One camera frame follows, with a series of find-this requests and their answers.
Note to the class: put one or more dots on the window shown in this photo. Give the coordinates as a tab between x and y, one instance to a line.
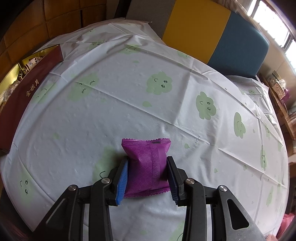
271	22

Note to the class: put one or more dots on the gold tin box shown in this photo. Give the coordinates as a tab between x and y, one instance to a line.
17	102

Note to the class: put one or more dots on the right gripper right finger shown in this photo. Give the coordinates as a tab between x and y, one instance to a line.
229	219

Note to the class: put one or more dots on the cloud print tablecloth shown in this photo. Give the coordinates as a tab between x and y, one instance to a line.
119	80

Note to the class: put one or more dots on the grey yellow blue headboard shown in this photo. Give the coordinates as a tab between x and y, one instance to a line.
207	31

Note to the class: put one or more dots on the tissue box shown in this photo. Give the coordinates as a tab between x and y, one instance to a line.
277	84

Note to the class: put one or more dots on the black brown foil snack bag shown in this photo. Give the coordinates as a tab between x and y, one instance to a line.
32	62

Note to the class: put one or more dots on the purple snack packet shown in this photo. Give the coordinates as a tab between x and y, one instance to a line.
146	167

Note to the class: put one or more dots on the purple box on side table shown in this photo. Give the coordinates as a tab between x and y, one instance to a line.
286	96

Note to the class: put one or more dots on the wooden side table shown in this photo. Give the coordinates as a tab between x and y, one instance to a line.
280	109

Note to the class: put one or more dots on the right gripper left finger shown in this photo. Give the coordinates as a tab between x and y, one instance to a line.
64	220

